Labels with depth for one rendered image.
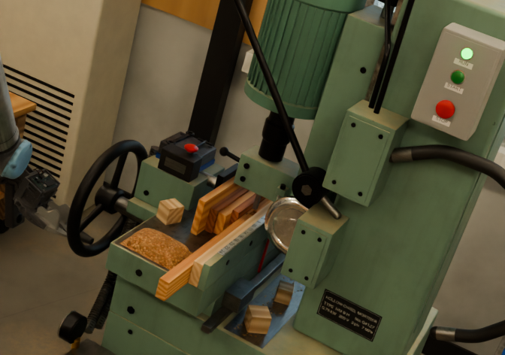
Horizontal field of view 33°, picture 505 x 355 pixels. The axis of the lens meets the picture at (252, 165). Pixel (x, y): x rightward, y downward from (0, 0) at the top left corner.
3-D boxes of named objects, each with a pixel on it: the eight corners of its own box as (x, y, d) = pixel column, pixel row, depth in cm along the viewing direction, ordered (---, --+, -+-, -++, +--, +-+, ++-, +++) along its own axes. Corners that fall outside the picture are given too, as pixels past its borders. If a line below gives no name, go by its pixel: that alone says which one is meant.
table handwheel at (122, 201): (150, 130, 207) (82, 142, 180) (222, 163, 201) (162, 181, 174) (116, 238, 214) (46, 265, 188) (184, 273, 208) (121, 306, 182)
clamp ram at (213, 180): (204, 186, 193) (213, 151, 189) (232, 200, 190) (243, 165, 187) (183, 199, 185) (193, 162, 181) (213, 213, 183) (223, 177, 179)
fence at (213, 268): (319, 186, 209) (325, 167, 207) (325, 189, 209) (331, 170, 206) (196, 287, 158) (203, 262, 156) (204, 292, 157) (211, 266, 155)
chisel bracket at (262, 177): (245, 179, 183) (255, 144, 180) (303, 206, 179) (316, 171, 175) (229, 189, 177) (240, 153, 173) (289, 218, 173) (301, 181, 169)
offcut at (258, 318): (247, 332, 167) (252, 317, 165) (243, 320, 170) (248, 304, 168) (267, 334, 168) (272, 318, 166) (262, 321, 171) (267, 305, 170)
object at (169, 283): (294, 187, 205) (299, 173, 204) (301, 191, 205) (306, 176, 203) (154, 296, 152) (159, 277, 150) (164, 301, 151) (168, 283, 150)
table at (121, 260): (211, 160, 221) (217, 139, 218) (317, 210, 211) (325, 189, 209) (64, 247, 169) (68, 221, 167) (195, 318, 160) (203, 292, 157)
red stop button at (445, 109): (433, 113, 139) (440, 96, 138) (451, 120, 138) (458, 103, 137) (432, 114, 139) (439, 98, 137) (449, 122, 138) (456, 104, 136)
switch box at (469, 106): (419, 110, 147) (452, 21, 140) (474, 132, 144) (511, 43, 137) (409, 118, 142) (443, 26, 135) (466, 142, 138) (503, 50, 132)
